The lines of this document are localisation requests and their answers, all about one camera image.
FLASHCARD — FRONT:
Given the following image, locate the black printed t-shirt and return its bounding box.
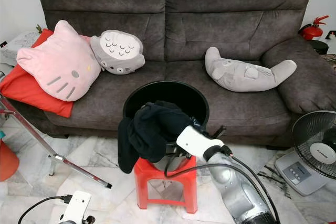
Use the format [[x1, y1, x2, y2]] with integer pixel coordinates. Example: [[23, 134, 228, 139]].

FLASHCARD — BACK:
[[118, 101, 195, 174]]

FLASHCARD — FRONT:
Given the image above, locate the red cushion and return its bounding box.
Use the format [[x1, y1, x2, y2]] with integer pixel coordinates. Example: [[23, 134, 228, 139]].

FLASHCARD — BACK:
[[0, 29, 74, 119]]

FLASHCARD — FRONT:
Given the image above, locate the lace covered side table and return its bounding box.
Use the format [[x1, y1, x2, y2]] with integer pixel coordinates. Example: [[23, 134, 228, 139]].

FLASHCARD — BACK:
[[0, 29, 40, 67]]

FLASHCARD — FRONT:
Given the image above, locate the orange plastic waste bin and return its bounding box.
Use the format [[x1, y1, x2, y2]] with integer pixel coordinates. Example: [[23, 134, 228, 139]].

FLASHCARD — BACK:
[[0, 140, 20, 182]]

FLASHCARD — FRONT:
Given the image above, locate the pink cat face cushion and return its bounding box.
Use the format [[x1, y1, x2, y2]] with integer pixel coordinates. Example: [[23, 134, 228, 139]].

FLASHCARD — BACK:
[[16, 20, 102, 102]]

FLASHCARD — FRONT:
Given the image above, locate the silver metal clothes rack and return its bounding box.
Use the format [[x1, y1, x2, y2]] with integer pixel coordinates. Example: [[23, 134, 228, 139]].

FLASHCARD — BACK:
[[0, 95, 112, 189]]

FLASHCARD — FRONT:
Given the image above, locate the round grey plush cushion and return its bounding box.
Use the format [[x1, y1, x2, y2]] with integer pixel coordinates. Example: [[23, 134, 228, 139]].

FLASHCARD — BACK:
[[90, 29, 145, 75]]

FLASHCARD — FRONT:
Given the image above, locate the black plastic bucket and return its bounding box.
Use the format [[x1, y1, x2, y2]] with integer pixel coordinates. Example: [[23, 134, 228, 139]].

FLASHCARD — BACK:
[[123, 80, 210, 172]]

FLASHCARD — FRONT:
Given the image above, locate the red plastic stool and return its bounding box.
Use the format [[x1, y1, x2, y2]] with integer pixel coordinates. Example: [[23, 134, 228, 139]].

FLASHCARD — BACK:
[[134, 156, 198, 214]]

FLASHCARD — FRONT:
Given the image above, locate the dark grey fabric sofa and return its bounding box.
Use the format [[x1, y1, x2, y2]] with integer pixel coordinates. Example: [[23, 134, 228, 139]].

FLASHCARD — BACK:
[[38, 0, 336, 148]]

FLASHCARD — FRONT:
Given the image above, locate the long grey plush toy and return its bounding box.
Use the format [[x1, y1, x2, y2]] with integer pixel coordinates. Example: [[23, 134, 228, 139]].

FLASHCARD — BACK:
[[205, 46, 298, 92]]

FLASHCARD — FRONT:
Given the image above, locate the grey floor fan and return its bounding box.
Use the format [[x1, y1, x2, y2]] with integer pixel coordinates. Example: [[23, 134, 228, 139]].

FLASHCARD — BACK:
[[275, 110, 336, 197]]

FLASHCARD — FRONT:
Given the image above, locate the red fire extinguisher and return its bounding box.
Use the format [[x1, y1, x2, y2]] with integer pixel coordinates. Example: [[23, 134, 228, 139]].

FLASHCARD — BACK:
[[298, 15, 329, 41]]

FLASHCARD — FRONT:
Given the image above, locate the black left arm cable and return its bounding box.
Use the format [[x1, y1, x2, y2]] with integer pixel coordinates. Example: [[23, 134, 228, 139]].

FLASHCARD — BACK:
[[17, 195, 73, 224]]

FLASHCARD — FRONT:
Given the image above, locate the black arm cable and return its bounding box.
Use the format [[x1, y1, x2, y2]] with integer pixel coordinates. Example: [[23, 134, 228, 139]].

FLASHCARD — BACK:
[[164, 147, 280, 224], [17, 195, 73, 224]]

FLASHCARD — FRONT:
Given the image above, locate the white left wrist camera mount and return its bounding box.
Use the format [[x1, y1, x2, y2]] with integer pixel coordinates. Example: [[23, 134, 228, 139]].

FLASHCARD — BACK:
[[59, 190, 92, 224]]

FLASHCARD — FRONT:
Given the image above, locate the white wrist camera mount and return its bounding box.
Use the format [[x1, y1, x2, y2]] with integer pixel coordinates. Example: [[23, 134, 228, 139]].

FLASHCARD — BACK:
[[176, 125, 225, 161], [59, 190, 92, 224]]

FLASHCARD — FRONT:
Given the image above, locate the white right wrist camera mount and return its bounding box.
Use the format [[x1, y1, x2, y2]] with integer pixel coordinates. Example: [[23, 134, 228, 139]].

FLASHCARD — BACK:
[[176, 125, 225, 161]]

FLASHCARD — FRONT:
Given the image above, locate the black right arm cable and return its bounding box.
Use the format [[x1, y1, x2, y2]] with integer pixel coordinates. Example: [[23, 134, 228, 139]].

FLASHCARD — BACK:
[[164, 147, 280, 224]]

